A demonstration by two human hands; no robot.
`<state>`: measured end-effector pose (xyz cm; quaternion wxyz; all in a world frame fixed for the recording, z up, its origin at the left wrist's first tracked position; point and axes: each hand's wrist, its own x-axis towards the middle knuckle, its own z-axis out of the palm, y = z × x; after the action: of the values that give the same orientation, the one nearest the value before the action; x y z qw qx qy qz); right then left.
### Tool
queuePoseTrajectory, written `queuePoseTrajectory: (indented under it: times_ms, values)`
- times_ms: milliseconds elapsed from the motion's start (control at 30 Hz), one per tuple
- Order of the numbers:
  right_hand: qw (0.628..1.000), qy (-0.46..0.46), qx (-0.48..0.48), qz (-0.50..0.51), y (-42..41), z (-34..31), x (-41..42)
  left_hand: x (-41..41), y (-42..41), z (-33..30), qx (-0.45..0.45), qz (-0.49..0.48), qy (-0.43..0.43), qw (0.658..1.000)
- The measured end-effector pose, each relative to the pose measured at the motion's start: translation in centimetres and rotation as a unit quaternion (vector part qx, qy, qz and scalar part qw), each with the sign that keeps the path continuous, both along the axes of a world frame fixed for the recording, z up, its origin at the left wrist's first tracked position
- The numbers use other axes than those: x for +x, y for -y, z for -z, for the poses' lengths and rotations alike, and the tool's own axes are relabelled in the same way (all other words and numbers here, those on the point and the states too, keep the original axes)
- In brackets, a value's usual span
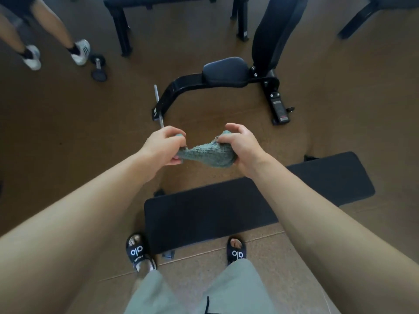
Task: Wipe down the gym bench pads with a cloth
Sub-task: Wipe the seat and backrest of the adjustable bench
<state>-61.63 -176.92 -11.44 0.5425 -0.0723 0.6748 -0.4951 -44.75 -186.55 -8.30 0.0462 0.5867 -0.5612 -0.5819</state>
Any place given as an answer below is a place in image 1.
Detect person's right hand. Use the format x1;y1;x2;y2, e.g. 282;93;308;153
217;123;270;179

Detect person's left hand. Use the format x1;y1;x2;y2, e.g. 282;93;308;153
141;126;188;176

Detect green knitted cloth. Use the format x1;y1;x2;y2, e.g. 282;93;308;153
175;130;238;169

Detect person's right forearm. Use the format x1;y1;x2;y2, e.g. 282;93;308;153
251;154;419;314

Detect person's left forearm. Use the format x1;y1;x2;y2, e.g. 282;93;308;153
0;150;156;314

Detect black adjustable weight bench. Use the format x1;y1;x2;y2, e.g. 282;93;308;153
152;0;309;129

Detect black flat bench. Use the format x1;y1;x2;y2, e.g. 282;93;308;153
144;152;376;259

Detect black dumbbell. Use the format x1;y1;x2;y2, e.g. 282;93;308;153
89;54;108;83

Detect black bench with metal legs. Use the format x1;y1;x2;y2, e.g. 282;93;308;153
337;0;419;40
103;0;250;58

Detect white sneaker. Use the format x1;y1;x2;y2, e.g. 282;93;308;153
22;45;42;71
70;39;91;66

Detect black slide sandal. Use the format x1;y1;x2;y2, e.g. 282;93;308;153
126;233;157;274
227;237;248;266

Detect grey-green shorts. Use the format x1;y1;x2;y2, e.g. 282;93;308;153
124;258;276;314

